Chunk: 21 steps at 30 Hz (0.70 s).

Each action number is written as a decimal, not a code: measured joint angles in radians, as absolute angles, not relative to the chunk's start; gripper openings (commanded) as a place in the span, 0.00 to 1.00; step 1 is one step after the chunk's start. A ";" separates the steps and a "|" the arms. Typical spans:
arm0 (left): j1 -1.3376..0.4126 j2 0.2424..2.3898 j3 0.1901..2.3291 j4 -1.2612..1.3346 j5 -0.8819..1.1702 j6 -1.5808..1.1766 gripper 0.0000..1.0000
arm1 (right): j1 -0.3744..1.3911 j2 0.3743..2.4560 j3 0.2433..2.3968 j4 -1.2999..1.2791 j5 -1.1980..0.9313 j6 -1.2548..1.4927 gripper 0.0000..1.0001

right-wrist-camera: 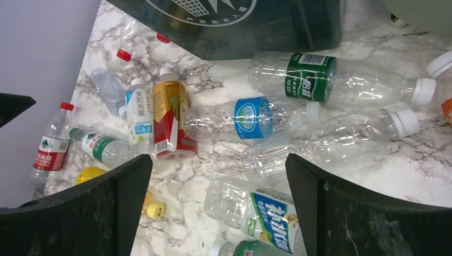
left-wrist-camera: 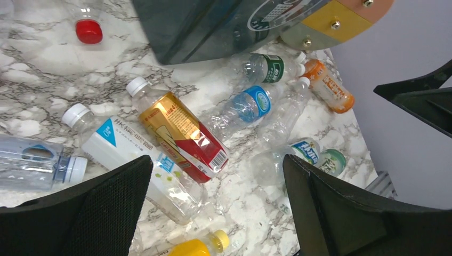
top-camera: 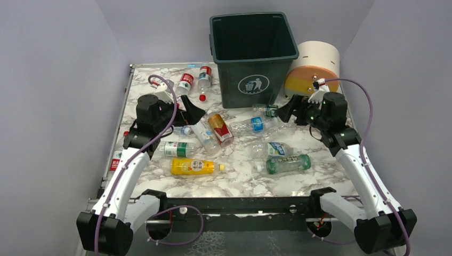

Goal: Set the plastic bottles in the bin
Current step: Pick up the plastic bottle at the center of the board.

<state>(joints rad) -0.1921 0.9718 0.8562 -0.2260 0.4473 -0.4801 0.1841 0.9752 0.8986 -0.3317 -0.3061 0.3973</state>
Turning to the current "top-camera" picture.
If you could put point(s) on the red gold label bottle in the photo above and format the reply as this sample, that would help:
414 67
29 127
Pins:
221 131

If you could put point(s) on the clear bottle dark green label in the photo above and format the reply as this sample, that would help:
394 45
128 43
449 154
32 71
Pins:
264 110

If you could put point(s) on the green tea bottle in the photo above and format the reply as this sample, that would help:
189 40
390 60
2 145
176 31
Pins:
279 165

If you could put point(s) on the red label bottle left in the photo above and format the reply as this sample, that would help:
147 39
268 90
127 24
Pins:
185 84

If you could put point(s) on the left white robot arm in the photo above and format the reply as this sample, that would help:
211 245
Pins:
139 146

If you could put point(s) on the clear bottle blue label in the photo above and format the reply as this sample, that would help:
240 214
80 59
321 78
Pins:
257 125

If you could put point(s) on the clear square jasmine bottle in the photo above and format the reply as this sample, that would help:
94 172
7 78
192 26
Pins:
206 138

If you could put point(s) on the red label bottle right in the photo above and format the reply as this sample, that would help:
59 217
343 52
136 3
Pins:
204 81

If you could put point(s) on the clear bottle blue-green label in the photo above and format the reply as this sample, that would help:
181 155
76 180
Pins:
266 150

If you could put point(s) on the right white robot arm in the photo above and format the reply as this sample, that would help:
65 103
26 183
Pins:
382 223

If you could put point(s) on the red cap bottle table edge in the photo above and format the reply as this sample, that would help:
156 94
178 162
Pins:
116 154

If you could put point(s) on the clear bottle green white label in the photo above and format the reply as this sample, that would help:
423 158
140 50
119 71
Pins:
177 149

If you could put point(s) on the dark green trash bin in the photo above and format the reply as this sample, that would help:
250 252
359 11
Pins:
253 53

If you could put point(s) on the white round drawer cabinet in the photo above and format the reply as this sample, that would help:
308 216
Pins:
317 60

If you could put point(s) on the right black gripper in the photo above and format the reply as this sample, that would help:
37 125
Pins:
297 111

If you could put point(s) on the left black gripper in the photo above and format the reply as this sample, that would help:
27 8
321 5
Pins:
180 112

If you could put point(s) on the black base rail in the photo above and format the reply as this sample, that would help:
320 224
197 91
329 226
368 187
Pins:
188 215

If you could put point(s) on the yellow juice bottle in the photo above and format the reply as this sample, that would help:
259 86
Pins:
189 166

